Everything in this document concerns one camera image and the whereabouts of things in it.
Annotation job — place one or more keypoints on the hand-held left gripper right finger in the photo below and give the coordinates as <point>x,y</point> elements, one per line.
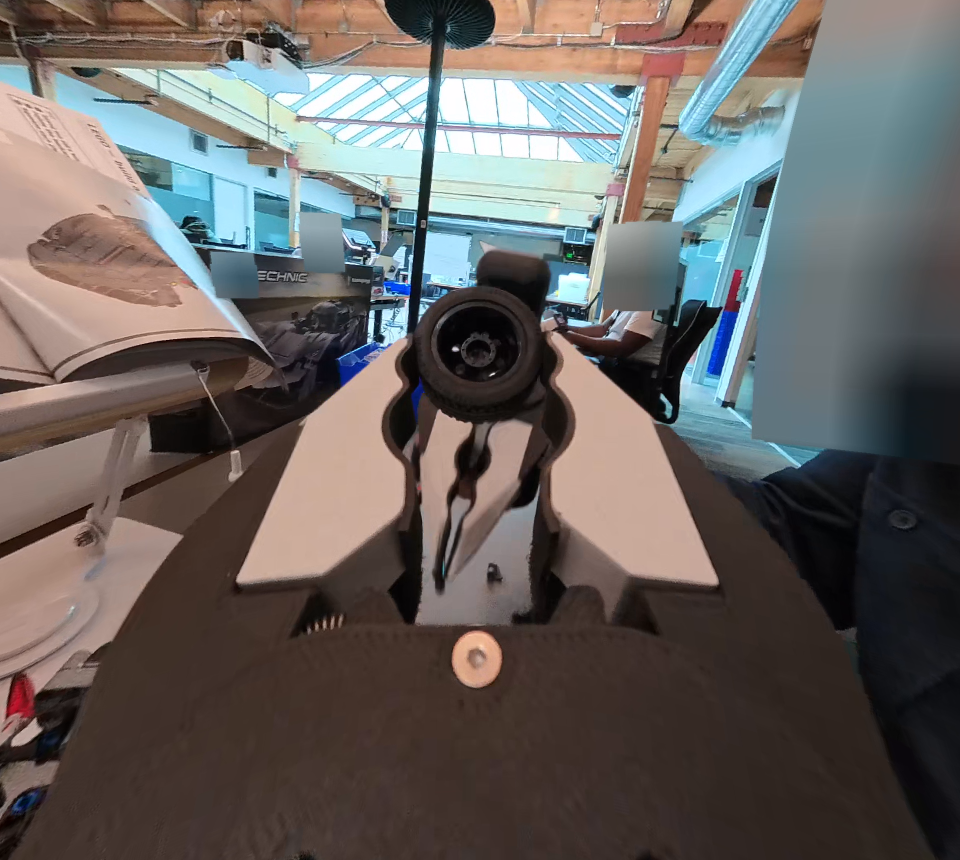
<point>630,500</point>

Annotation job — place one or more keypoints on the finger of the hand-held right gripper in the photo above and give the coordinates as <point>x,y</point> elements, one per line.
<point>502,474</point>
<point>433,470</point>

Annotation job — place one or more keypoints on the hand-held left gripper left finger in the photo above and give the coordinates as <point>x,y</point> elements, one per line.
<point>330,492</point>

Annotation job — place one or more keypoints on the black lego wheel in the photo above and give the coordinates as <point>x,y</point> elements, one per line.
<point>480,350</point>

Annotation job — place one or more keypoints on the dark lego set box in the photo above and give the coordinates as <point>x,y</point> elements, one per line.
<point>300,350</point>

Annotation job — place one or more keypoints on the white whiteboard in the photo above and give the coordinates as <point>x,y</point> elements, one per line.
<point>448,260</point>

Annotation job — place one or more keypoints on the blue plastic bin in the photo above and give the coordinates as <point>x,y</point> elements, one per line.
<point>352,369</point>

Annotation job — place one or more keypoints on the stack of blue red bins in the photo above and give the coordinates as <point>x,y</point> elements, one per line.
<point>729,320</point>

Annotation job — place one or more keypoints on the white book stand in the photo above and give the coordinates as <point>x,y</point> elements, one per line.
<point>112,396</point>

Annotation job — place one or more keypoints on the black pole with ribbed disc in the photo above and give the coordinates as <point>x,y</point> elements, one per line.
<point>439,5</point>

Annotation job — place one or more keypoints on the white ceiling projector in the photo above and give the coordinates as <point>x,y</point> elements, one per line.
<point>259,54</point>

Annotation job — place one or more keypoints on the open instruction book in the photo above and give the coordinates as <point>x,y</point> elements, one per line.
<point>112,215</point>

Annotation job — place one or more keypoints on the silver spiral duct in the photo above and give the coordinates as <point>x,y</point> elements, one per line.
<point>765,12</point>

